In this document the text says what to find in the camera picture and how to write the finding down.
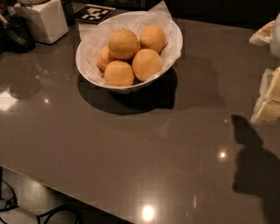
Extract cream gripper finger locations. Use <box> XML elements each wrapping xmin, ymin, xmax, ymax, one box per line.
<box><xmin>251</xmin><ymin>66</ymin><xmax>280</xmax><ymax>125</ymax></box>
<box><xmin>249</xmin><ymin>21</ymin><xmax>274</xmax><ymax>46</ymax></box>

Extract white ceramic bowl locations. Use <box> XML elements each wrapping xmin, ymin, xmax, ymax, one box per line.
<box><xmin>75</xmin><ymin>10</ymin><xmax>184</xmax><ymax>94</ymax></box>

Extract left hidden orange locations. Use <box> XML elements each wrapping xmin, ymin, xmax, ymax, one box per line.
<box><xmin>97</xmin><ymin>46</ymin><xmax>115</xmax><ymax>71</ymax></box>

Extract white paper bowl liner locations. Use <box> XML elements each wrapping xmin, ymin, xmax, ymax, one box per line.
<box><xmin>77</xmin><ymin>0</ymin><xmax>182</xmax><ymax>87</ymax></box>

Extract black white marker card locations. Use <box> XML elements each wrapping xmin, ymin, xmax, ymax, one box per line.
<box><xmin>73</xmin><ymin>4</ymin><xmax>116</xmax><ymax>24</ymax></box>

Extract dark small cup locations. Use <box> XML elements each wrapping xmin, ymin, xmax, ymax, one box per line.
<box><xmin>60</xmin><ymin>0</ymin><xmax>76</xmax><ymax>26</ymax></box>

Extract white square jar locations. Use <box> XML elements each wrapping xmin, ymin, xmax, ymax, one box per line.
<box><xmin>14</xmin><ymin>0</ymin><xmax>68</xmax><ymax>44</ymax></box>

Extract black round object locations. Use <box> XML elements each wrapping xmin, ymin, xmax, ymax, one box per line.
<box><xmin>0</xmin><ymin>13</ymin><xmax>35</xmax><ymax>53</ymax></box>

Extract black floor cables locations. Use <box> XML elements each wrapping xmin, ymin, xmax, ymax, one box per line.
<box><xmin>0</xmin><ymin>166</ymin><xmax>85</xmax><ymax>224</ymax></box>

